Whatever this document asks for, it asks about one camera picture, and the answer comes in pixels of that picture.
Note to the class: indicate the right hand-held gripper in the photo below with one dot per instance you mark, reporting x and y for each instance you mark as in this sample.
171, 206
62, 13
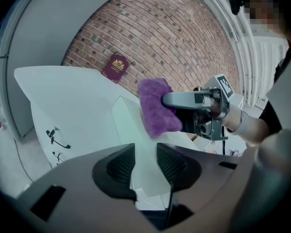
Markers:
220, 91

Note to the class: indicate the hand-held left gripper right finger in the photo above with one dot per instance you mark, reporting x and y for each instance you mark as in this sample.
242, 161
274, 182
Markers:
203, 176

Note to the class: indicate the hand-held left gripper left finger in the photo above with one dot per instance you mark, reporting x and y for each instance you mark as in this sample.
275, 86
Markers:
75, 178

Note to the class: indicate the purple cloth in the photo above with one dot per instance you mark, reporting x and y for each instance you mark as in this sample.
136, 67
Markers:
155, 105

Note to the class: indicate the pale green mat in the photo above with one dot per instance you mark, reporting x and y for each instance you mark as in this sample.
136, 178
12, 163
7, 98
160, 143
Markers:
135, 130

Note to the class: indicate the person's right forearm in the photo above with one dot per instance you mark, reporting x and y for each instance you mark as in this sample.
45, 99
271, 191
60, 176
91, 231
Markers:
254, 130

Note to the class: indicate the white wristwatch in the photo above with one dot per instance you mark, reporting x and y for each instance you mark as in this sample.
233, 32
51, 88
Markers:
242, 125

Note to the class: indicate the maroon gold-crested book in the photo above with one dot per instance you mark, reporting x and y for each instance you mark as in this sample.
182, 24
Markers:
116, 67

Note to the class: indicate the person's black printed t-shirt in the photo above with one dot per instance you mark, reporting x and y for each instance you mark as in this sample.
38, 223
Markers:
269, 118

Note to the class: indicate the grey refrigerator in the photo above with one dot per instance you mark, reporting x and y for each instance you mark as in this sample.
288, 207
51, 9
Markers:
51, 28

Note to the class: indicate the black head camera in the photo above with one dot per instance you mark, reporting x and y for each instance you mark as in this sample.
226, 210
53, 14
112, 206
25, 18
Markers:
235, 1

